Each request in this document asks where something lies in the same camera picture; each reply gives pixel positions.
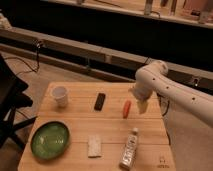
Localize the black floor cable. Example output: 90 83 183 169
2 40 44 76

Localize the white paper cup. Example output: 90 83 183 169
51 86 68 107

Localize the green round plate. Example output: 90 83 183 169
30 121 70 160

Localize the clear plastic bottle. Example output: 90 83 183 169
119 127 139 171

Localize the white sponge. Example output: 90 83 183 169
88 135 101 158

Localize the black rectangular box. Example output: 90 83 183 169
94 93 106 111

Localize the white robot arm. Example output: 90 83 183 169
130 60 213 127

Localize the black office chair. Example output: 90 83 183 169
0 54 35 149

